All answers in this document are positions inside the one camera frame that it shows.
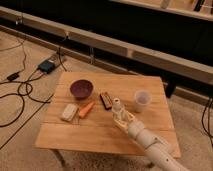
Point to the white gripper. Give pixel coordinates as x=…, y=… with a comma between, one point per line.
x=123, y=120

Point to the white plastic bottle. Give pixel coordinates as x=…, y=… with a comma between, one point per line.
x=118, y=109

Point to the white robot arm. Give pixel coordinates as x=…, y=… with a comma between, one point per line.
x=156, y=148

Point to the clear plastic cup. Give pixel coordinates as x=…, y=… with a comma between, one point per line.
x=142, y=99

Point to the dark chocolate bar box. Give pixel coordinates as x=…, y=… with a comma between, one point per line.
x=106, y=100

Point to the orange carrot toy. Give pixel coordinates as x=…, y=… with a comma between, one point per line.
x=85, y=110

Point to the wooden table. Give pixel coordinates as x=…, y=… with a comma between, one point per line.
x=97, y=131

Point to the purple bowl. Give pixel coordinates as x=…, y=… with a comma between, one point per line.
x=81, y=89

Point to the white sponge block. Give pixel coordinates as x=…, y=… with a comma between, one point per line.
x=69, y=112

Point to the blue power box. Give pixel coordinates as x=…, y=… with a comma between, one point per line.
x=46, y=66

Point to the black power adapter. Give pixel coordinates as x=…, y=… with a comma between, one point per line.
x=13, y=76

